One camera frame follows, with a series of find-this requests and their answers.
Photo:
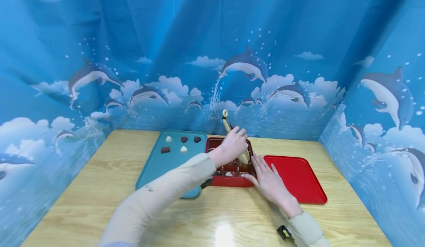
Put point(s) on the person's right hand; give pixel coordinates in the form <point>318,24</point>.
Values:
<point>272,188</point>

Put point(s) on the person's left hand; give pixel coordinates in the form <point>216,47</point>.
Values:
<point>229,147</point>

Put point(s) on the person's right index finger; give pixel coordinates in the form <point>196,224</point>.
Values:
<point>256,164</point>

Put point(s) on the person's right middle finger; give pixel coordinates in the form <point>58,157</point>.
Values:
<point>263,164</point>

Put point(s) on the person's right ring finger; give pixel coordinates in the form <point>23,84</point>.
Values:
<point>269,167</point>

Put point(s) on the person's right thumb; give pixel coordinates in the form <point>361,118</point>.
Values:
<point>252,180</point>

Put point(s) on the person's left fingers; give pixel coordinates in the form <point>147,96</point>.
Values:
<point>239,133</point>

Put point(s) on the person's right little finger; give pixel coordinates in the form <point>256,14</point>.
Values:
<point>275,171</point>

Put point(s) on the cream plastic tongs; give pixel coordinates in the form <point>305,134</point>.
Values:
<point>226,124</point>

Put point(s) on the red chocolate box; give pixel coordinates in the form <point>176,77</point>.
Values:
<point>229,181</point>

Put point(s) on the person's right forearm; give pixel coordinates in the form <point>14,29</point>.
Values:
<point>307,230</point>

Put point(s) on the person's left forearm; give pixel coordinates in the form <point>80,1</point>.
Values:
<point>162,199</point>

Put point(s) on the red plastic tray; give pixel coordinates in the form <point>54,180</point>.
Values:
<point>297,178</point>

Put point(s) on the dark square chocolate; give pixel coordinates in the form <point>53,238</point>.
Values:
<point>197,139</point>

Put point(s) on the black wrist band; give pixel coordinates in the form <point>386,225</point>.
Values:
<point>206,183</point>
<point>284,232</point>

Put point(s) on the dark heart chocolate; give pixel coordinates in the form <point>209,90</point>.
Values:
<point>184,139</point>

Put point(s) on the white triangular chocolate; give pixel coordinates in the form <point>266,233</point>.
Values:
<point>183,149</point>

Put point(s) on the brown rectangular chocolate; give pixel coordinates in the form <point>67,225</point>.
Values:
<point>165,150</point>

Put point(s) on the teal plastic tray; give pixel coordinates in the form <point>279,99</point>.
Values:
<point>159,167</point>

